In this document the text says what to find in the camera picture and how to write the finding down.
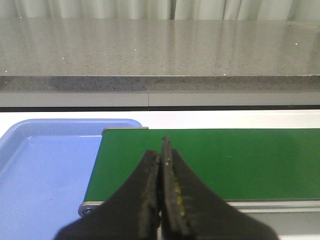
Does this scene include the grey stone countertop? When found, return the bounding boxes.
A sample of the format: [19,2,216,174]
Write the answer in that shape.
[0,18,320,112]

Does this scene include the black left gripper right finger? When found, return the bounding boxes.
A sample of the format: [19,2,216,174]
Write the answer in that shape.
[160,135,278,240]

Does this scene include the blue plastic tray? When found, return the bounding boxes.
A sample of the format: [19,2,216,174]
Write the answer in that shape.
[0,119,140,240]

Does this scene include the aluminium conveyor frame rail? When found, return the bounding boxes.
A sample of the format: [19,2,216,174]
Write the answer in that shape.
[78,126,320,218]

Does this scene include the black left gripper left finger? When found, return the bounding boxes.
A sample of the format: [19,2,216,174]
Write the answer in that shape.
[55,150,160,240]

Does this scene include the green conveyor belt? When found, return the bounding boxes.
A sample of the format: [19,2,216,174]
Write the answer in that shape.
[83,128,320,203]

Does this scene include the white pleated curtain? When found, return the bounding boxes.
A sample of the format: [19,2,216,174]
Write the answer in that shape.
[0,0,320,21]

